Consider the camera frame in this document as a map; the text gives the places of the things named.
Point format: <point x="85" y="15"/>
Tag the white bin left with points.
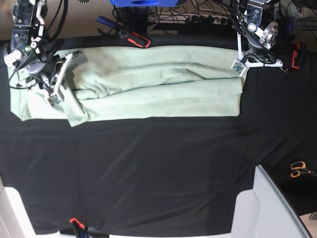
<point x="14" y="221"/>

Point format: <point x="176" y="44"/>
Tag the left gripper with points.
<point x="255" y="57"/>

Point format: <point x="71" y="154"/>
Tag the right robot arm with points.
<point x="33" y="51"/>

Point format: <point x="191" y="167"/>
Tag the blue box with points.
<point x="144" y="3"/>

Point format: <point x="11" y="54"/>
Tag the orange handled scissors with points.
<point x="299" y="168"/>

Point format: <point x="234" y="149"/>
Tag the blue red clamp left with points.
<point x="125" y="33"/>

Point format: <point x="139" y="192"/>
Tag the blue red clamp right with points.
<point x="299" y="48"/>

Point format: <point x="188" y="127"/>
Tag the black table cloth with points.
<point x="164" y="177"/>

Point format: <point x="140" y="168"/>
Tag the blue red clamp bottom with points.
<point x="81" y="231"/>

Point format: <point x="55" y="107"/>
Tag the light green T-shirt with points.
<point x="111" y="83"/>

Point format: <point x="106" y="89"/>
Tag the white power strip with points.
<point x="182" y="18"/>

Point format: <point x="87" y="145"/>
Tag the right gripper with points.
<point x="48" y="76"/>

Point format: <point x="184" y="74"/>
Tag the blue red clamp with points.
<point x="299" y="48"/>
<point x="81" y="231"/>
<point x="125" y="33"/>

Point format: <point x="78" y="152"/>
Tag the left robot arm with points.
<point x="256" y="35"/>

